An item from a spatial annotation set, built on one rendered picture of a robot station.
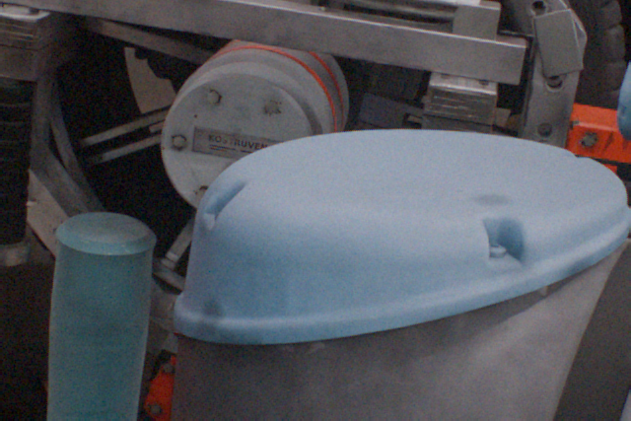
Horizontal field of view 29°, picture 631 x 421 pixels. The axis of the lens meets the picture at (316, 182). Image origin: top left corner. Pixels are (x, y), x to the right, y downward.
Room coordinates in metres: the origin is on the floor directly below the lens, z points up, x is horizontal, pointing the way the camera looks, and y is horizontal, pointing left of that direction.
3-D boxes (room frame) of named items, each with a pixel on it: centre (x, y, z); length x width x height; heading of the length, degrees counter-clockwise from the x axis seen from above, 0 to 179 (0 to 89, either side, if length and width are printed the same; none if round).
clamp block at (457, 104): (0.88, -0.10, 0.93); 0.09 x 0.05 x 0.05; 174
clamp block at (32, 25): (0.92, 0.24, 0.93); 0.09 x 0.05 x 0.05; 174
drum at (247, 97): (1.03, 0.06, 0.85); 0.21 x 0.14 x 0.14; 174
